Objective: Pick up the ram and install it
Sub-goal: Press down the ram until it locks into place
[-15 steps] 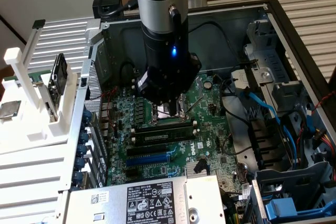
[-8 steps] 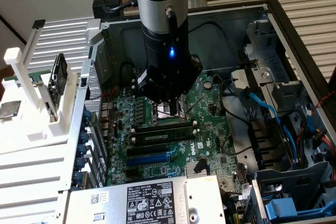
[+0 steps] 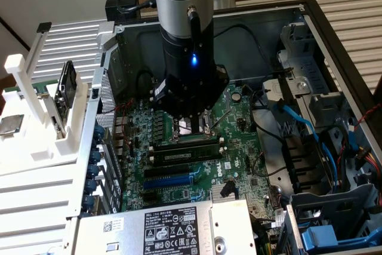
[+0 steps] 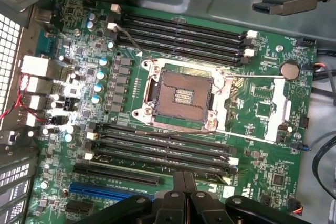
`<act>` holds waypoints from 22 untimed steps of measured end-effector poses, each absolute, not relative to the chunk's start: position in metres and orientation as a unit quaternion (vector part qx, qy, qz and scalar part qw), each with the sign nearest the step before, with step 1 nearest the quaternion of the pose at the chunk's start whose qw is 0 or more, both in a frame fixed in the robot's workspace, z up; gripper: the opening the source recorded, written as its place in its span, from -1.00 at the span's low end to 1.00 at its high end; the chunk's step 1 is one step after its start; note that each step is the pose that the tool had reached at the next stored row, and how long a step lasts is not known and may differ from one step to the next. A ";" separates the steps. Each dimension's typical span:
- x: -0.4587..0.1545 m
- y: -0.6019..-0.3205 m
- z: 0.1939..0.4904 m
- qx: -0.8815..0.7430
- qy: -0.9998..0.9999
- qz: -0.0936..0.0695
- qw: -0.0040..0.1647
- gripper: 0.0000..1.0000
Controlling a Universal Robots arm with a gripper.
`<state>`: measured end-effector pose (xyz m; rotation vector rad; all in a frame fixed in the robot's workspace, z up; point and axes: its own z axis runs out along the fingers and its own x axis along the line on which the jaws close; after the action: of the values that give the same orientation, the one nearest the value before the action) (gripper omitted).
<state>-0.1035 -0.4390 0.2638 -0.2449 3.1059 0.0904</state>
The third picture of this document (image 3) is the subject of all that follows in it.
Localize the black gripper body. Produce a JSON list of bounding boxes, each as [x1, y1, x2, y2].
[[160, 24, 231, 118]]

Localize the dark RAM stick white label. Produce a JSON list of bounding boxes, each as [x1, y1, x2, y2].
[[153, 143, 222, 167]]

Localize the black RAM slot white latches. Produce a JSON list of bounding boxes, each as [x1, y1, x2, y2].
[[148, 146, 227, 168], [148, 136, 225, 153]]

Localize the green RAM stick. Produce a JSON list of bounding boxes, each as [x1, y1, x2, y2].
[[2, 79, 60, 96]]

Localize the metal CPU socket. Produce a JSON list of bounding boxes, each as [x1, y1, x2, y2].
[[168, 110, 218, 144]]

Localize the thin steel locking lever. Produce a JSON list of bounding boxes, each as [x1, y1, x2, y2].
[[211, 107, 232, 130]]

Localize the green Dell motherboard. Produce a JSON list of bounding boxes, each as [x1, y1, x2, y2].
[[115, 83, 289, 219]]

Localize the long black expansion slot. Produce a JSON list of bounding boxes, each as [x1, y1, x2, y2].
[[144, 163, 192, 179]]

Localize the blue expansion slot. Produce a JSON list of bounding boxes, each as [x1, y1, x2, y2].
[[142, 175, 194, 191]]

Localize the open grey PC case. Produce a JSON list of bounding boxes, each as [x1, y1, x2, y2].
[[65, 0, 382, 255]]

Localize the silver finned heatsink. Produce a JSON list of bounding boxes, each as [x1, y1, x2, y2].
[[210, 182, 237, 201]]

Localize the silver rear port block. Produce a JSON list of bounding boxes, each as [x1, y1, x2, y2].
[[114, 137, 128, 164], [115, 115, 130, 136]]

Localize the short black expansion slot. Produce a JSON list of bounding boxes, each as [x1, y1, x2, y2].
[[141, 191, 159, 202]]

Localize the black box device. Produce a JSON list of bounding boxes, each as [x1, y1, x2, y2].
[[104, 0, 141, 22]]

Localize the silver disk bay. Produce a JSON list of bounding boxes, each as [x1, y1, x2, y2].
[[276, 21, 332, 98]]

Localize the black plastic fan shroud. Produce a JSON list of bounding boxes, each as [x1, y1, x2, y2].
[[281, 134, 331, 193]]

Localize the grey power supply with label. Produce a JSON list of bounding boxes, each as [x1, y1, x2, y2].
[[71, 199, 258, 255]]

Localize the white parts rack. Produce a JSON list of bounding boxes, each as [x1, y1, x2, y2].
[[0, 22, 92, 177]]

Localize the green graphics card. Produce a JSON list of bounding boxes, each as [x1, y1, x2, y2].
[[49, 95, 72, 141]]

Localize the grey drive cage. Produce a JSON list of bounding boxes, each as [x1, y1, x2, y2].
[[285, 182, 382, 255]]

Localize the black end cap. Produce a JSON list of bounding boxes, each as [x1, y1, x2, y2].
[[36, 21, 53, 33]]

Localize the blue plastic latch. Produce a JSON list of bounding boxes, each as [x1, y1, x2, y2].
[[300, 224, 382, 252]]

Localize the silver CPU chip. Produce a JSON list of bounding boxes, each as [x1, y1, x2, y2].
[[0, 113, 25, 136]]

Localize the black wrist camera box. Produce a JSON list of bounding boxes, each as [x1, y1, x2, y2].
[[151, 77, 171, 110]]

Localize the black wrist connector cable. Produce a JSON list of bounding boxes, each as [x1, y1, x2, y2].
[[187, 5, 203, 56]]

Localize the red black twisted wire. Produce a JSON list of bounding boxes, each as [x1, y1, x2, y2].
[[114, 99, 135, 149], [347, 102, 382, 133]]

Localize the black cable plug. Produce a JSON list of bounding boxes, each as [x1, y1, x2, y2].
[[220, 178, 236, 199]]

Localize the black wire with plug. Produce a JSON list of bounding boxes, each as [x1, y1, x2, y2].
[[213, 24, 296, 75]]

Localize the blue SATA wire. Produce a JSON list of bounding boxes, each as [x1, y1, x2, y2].
[[272, 99, 340, 192]]

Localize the red yellow power wires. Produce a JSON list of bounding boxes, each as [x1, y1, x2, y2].
[[354, 143, 382, 179]]

